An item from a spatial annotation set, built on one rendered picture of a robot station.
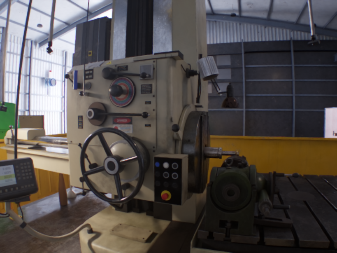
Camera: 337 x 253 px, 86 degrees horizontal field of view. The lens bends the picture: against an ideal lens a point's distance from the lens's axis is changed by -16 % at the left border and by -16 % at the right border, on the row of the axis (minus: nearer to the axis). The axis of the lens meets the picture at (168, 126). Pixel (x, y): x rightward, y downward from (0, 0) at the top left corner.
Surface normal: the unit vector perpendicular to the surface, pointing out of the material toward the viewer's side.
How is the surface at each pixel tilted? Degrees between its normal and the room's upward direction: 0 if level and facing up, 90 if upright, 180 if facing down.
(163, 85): 90
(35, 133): 90
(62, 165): 90
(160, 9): 90
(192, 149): 77
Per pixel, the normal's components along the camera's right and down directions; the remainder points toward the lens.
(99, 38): -0.34, 0.04
